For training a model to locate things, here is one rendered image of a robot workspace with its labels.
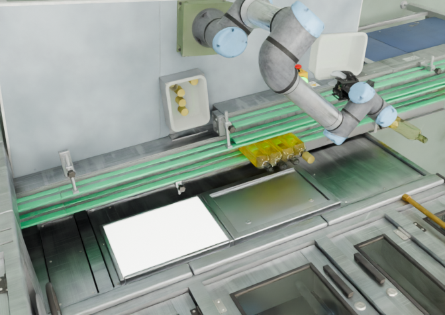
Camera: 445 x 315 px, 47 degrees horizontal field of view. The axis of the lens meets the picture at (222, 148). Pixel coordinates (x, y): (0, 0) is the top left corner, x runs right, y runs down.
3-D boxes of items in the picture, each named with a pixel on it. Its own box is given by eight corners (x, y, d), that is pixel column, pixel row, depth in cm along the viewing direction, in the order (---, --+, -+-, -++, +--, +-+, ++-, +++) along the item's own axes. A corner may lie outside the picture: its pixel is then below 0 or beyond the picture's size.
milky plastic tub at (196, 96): (165, 125, 221) (172, 133, 214) (158, 77, 210) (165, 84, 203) (202, 115, 227) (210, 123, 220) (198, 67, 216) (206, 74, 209)
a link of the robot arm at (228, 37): (198, 38, 191) (211, 49, 180) (220, 8, 189) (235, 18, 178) (220, 55, 198) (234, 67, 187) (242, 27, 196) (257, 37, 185)
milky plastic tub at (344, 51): (307, 30, 196) (320, 36, 189) (355, 26, 205) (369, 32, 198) (302, 73, 204) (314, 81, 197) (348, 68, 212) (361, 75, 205)
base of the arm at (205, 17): (195, 5, 195) (204, 12, 187) (230, 10, 202) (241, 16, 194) (189, 44, 202) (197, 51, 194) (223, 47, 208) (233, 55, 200)
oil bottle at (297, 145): (271, 138, 232) (296, 160, 215) (271, 127, 230) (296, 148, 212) (283, 135, 234) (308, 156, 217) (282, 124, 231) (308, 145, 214)
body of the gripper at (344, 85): (334, 76, 191) (353, 90, 182) (353, 73, 195) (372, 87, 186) (330, 94, 196) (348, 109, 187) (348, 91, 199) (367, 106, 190)
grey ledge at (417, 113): (275, 149, 248) (287, 159, 239) (275, 133, 244) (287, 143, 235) (430, 102, 278) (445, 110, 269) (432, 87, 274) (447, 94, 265)
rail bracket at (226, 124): (218, 141, 220) (231, 153, 210) (215, 105, 212) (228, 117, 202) (225, 139, 221) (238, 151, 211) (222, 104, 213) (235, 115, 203)
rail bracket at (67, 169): (62, 172, 208) (71, 201, 190) (51, 136, 200) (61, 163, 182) (74, 169, 210) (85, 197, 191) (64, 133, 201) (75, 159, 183)
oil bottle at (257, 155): (237, 149, 227) (259, 171, 210) (236, 137, 224) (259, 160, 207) (248, 145, 229) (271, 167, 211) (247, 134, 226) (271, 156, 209)
